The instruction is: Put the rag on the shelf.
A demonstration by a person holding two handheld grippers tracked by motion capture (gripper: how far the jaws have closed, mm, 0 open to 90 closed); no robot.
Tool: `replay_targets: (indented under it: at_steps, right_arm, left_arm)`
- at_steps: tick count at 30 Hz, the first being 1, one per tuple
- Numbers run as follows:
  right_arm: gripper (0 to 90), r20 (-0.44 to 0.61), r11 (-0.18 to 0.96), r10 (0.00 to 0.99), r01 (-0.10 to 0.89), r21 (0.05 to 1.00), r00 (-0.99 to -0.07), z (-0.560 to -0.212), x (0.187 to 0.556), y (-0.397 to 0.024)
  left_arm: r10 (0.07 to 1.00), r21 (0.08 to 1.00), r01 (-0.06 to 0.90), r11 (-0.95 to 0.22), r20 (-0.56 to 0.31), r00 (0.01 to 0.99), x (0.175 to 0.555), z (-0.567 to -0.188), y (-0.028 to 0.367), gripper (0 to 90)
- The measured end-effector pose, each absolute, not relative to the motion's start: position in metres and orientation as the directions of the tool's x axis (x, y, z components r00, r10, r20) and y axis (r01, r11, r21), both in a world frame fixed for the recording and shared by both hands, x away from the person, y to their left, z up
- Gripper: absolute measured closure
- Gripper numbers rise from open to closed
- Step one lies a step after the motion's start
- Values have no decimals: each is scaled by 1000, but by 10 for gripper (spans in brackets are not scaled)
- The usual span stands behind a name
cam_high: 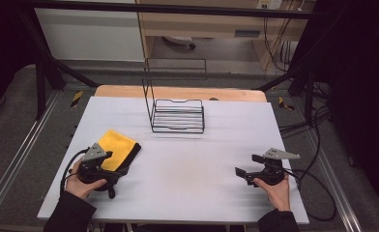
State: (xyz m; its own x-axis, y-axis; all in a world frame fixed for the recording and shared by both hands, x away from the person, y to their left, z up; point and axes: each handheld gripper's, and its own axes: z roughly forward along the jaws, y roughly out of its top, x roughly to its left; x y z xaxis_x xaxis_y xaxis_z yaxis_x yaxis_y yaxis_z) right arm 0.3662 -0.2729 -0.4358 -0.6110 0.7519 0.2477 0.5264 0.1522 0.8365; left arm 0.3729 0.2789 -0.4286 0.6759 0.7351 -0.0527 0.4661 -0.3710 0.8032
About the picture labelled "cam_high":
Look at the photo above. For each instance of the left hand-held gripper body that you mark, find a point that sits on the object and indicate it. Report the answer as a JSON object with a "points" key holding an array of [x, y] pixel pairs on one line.
{"points": [[94, 152]]}

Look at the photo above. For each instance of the white chair base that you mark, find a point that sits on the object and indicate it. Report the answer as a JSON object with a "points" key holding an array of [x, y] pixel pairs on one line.
{"points": [[179, 40]]}

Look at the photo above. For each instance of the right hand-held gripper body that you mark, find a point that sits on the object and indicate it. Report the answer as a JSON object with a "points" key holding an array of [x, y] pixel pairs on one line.
{"points": [[273, 172]]}

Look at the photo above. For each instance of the white power strip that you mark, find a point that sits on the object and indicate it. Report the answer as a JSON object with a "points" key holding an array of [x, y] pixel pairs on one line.
{"points": [[269, 4]]}

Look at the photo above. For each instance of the aluminium floor rail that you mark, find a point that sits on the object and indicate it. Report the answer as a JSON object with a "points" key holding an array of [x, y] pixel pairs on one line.
{"points": [[347, 219], [16, 159]]}

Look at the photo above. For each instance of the white cabinet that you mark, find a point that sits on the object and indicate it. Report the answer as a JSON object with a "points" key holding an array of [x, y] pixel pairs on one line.
{"points": [[87, 35]]}

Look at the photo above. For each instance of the person's right hand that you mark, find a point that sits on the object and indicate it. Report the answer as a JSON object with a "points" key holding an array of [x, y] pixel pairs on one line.
{"points": [[277, 195]]}

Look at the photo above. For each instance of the person's left hand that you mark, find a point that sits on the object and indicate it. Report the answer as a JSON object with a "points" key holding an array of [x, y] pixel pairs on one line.
{"points": [[79, 187]]}

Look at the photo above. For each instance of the yellow cloth with black edge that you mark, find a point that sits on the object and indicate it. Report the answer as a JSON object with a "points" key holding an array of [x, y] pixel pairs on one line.
{"points": [[118, 145]]}

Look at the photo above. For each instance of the black curtain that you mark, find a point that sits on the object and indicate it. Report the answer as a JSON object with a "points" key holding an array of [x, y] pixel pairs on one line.
{"points": [[361, 80]]}

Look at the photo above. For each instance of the black metal frame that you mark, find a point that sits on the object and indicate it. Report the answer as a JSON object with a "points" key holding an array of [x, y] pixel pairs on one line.
{"points": [[41, 90]]}

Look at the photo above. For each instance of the black and yellow tape marker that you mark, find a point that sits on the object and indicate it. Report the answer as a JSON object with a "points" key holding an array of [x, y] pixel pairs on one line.
{"points": [[285, 103], [76, 98]]}

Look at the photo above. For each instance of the light wooden desk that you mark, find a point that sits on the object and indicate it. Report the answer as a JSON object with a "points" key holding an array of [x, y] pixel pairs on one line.
{"points": [[194, 27]]}

